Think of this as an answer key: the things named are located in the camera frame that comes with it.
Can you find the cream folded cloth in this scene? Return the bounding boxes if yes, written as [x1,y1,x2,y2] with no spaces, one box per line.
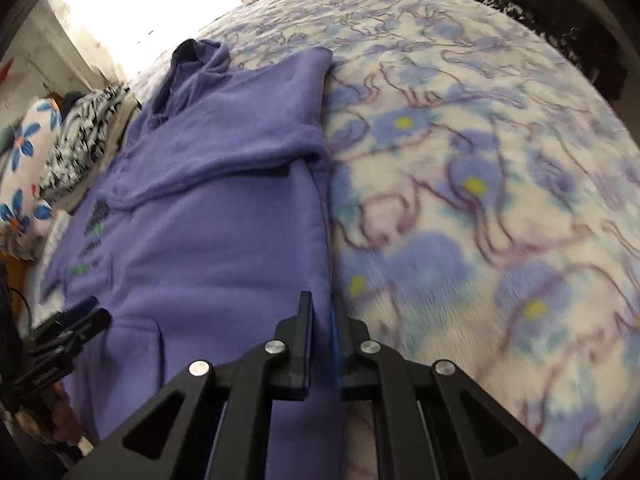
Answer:
[102,100,143,161]

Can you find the purple hoodie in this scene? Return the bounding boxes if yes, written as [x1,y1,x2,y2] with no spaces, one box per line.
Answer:
[39,39,351,480]

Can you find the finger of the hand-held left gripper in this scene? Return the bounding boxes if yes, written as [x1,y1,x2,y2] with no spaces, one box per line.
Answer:
[59,296,99,322]
[65,308,112,343]

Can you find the blue flower print pillow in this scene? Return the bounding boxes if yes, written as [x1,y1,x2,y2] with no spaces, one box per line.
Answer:
[0,97,63,261]

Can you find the person's left hand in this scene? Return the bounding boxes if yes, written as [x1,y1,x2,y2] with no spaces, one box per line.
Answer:
[49,382,87,448]

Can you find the black cable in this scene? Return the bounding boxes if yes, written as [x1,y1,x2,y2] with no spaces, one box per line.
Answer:
[9,287,33,333]

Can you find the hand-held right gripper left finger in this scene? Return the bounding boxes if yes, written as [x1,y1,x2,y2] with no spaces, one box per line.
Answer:
[62,291,316,480]

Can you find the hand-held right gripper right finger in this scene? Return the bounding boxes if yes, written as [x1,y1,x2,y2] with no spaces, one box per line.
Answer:
[331,291,581,480]

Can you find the black and white patterned cloth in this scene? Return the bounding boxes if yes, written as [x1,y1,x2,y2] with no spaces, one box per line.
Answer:
[39,84,132,196]

